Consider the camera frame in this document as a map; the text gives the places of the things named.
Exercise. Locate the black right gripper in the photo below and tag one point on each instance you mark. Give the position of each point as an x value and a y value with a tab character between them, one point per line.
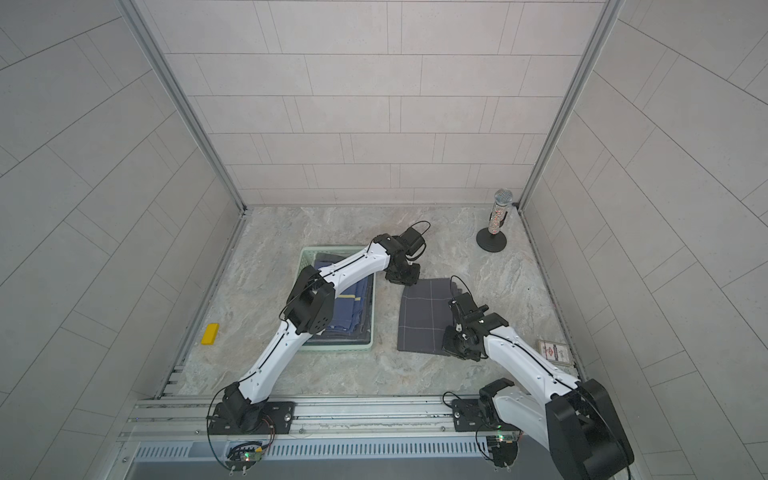
447	344

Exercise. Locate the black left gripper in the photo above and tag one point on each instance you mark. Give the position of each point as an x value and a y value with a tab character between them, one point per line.
412	280

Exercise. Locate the dark grey checked pillowcase back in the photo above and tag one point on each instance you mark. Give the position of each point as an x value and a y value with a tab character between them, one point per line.
425	315

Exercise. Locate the blue pillowcase yellow stripe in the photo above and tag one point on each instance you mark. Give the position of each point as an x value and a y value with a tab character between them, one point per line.
349	308

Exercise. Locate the light green plastic basket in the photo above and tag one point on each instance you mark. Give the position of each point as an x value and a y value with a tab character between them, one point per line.
369	342

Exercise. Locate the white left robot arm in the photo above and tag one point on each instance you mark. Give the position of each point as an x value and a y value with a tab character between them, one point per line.
309	310

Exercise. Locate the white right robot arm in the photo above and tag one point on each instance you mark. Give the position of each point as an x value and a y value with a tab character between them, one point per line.
575	420

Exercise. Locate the small printed card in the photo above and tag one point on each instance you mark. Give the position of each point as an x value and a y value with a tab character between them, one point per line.
554	352

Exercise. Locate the right round circuit board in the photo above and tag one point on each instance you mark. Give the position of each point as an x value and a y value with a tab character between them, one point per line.
502	450

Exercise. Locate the yellow small block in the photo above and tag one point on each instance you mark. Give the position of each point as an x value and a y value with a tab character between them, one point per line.
209	334

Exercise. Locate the left green circuit board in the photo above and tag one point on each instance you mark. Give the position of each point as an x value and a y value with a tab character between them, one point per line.
242	457

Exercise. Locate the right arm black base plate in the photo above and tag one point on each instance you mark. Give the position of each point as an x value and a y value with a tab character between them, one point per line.
468	416

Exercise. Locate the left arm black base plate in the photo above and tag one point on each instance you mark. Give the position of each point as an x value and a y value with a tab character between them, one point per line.
274	417

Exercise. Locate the aluminium front rail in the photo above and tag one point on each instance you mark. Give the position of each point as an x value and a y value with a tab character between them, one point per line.
323	428

